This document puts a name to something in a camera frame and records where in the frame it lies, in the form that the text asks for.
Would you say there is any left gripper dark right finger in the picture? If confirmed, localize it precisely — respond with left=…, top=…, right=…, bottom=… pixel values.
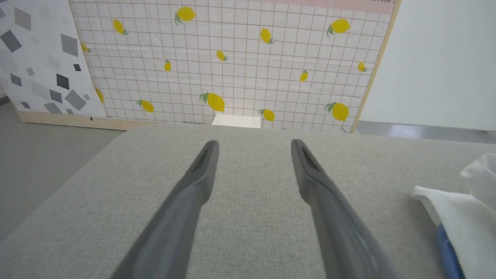
left=291, top=139, right=400, bottom=279

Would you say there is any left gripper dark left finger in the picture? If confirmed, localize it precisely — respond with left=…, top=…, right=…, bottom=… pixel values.
left=110, top=140, right=220, bottom=279

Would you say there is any blue and white garment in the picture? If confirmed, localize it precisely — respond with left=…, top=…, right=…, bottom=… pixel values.
left=412, top=153, right=496, bottom=279

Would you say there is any white box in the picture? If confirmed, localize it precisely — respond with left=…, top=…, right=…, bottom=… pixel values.
left=212, top=114, right=262, bottom=129

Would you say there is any lemon print grid partition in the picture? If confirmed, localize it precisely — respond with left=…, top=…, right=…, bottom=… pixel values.
left=69, top=0, right=402, bottom=134

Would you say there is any grey squares print partition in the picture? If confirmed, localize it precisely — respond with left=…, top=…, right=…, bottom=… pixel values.
left=0, top=0, right=108, bottom=124

